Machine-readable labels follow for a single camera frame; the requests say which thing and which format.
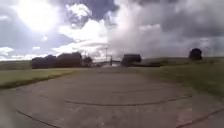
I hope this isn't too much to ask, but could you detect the utility pole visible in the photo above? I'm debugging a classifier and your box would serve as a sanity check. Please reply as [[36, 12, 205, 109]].
[[105, 46, 109, 63]]

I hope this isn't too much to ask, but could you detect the dark building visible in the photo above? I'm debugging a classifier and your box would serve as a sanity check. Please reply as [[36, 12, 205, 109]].
[[120, 53, 143, 67]]

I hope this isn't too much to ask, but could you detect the grey concrete slab road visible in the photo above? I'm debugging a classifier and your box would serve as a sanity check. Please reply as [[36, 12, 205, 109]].
[[0, 65, 224, 128]]

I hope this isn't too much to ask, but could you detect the dark clump of trees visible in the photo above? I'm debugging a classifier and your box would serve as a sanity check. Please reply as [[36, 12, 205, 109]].
[[31, 51, 94, 70]]

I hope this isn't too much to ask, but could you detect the dark round tree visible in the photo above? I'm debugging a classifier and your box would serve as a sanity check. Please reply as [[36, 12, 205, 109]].
[[188, 47, 203, 62]]

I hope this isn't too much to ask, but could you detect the green grass bank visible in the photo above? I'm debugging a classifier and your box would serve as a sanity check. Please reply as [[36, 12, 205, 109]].
[[132, 56, 224, 102]]

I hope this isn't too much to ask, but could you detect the flat green grass field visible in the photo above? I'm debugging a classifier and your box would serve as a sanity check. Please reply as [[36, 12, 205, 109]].
[[0, 59, 88, 90]]

